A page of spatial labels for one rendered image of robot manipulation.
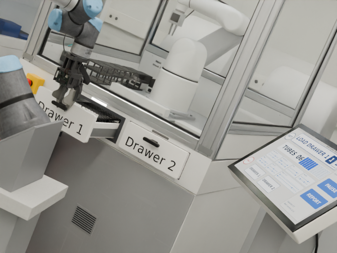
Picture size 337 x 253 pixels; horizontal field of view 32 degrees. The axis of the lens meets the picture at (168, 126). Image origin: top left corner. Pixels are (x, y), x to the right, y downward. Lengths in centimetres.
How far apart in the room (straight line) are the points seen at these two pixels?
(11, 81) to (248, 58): 87
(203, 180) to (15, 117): 81
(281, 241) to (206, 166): 45
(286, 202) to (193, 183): 53
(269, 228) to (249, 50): 63
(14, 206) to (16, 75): 37
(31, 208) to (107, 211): 81
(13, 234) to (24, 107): 36
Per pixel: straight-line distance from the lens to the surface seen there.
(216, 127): 214
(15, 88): 169
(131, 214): 233
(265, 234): 196
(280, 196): 180
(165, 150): 221
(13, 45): 312
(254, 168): 199
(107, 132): 229
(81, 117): 218
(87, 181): 243
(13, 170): 164
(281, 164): 194
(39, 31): 263
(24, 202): 163
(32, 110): 168
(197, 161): 218
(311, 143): 199
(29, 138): 161
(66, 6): 198
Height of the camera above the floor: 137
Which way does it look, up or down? 10 degrees down
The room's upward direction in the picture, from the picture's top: 23 degrees clockwise
